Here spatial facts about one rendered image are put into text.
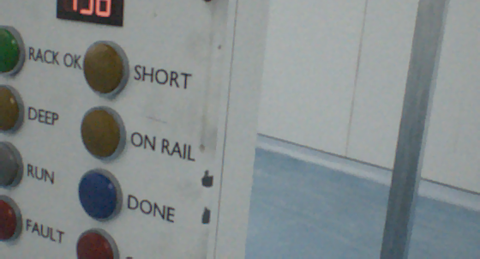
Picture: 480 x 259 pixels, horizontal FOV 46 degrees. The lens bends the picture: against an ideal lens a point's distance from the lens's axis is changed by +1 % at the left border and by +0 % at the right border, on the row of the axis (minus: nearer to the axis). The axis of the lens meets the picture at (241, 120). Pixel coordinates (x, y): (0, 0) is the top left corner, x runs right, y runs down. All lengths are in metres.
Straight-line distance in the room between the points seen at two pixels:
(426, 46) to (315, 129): 2.88
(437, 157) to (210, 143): 3.59
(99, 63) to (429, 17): 1.17
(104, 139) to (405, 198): 1.22
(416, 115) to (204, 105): 1.18
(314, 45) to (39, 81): 3.90
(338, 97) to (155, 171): 3.83
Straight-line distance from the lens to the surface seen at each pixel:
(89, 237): 0.34
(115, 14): 0.31
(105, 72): 0.31
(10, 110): 0.37
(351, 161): 4.12
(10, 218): 0.39
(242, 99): 0.30
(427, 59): 1.42
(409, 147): 1.45
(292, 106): 4.34
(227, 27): 0.28
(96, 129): 0.32
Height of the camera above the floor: 1.10
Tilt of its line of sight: 12 degrees down
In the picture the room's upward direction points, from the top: 5 degrees clockwise
